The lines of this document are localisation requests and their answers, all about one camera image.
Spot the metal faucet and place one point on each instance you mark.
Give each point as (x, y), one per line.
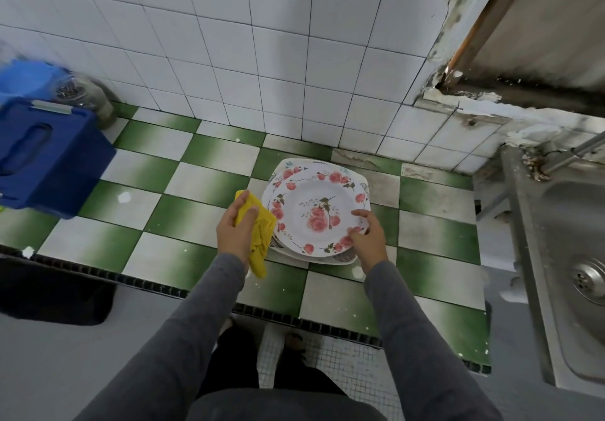
(572, 154)

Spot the person's left hand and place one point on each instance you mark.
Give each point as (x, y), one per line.
(236, 236)

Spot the blue plastic bowl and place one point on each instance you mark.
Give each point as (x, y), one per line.
(28, 77)

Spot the person's right forearm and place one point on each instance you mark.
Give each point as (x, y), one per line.
(430, 350)

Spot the stainless steel sink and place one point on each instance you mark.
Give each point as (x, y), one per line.
(567, 265)

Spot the glass jar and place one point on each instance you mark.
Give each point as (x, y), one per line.
(85, 94)

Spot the blue plastic box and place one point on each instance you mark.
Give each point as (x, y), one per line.
(47, 156)

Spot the person's right hand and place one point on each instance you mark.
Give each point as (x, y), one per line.
(371, 244)

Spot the person's black shoe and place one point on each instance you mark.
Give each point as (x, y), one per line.
(295, 341)

